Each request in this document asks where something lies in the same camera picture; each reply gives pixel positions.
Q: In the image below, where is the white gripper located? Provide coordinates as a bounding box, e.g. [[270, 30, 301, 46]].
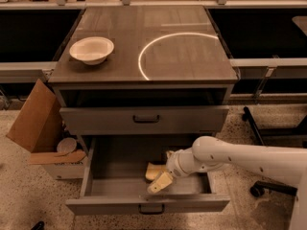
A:
[[147, 149, 224, 194]]

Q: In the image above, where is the yellow sponge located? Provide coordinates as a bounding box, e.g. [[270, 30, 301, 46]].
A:
[[145, 163, 166, 181]]

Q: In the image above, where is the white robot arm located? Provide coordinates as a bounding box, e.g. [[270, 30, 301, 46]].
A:
[[148, 136, 307, 230]]

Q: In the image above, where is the open middle drawer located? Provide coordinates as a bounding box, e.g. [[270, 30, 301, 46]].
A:
[[66, 134, 229, 216]]

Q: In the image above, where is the grey drawer cabinet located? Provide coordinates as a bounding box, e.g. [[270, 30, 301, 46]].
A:
[[49, 6, 238, 150]]

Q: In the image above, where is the grey top drawer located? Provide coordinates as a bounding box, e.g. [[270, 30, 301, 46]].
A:
[[60, 105, 228, 135]]

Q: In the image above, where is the white bowl on counter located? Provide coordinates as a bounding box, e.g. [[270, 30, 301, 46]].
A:
[[69, 36, 114, 65]]

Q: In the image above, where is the black office chair base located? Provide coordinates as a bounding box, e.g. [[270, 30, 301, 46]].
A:
[[249, 181, 297, 197]]

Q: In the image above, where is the black cart leg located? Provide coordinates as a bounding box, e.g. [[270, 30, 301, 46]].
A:
[[242, 106, 265, 146]]

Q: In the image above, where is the cardboard box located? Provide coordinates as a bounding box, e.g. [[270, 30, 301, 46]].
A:
[[7, 80, 87, 179]]

